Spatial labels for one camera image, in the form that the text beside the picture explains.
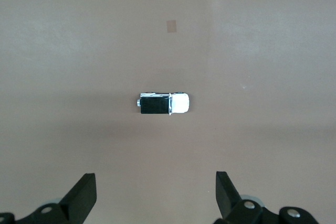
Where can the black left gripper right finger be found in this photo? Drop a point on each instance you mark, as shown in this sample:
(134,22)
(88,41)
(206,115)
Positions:
(225,195)

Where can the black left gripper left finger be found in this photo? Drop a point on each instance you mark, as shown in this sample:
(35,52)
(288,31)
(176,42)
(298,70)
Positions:
(81,195)

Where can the white toy car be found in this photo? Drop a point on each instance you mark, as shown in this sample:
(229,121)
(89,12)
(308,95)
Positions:
(162,103)

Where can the brown tape patch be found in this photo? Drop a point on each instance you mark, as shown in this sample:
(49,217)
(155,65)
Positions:
(171,26)

